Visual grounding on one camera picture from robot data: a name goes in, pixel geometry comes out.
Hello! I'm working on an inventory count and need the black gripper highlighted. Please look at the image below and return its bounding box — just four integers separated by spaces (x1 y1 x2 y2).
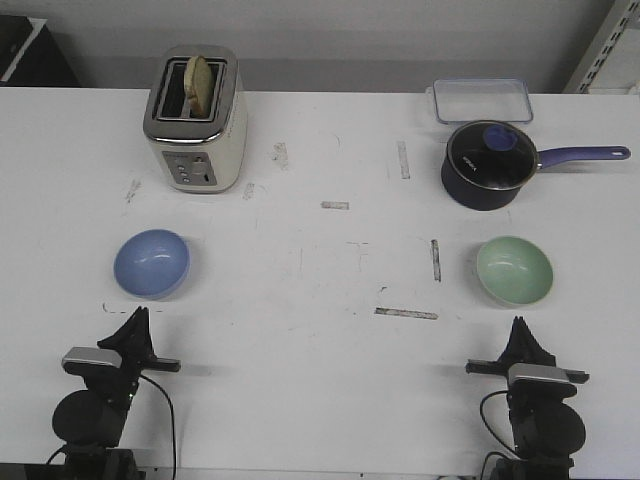
465 316 589 398
83 306 181 400

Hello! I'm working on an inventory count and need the blue bowl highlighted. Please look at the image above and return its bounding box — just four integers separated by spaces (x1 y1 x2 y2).
113 229 191 299

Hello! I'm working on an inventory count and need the green bowl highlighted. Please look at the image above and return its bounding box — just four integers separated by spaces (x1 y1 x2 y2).
476 236 554 306

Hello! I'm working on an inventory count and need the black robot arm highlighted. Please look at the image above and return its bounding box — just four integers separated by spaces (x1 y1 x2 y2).
52 306 181 479
465 316 590 479

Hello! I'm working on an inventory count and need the dark blue saucepan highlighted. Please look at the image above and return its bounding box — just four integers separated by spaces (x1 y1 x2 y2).
441 146 631 211

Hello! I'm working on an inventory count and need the glass pot lid blue knob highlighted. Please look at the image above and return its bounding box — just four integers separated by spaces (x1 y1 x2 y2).
447 120 538 191

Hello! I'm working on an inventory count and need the white and chrome toaster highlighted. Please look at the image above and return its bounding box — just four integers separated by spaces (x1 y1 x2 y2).
143 45 248 193

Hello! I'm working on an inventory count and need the clear plastic food container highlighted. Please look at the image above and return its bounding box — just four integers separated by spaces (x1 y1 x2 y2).
426 78 534 125

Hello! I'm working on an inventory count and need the slice of toasted bread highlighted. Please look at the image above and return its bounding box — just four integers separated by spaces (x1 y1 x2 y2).
183 56 213 118

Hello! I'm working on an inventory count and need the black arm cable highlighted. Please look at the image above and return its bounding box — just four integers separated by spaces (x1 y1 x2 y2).
478 390 519 456
134 373 177 480

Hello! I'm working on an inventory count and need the white slotted shelf rail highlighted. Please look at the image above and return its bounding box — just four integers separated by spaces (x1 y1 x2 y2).
562 1 639 95

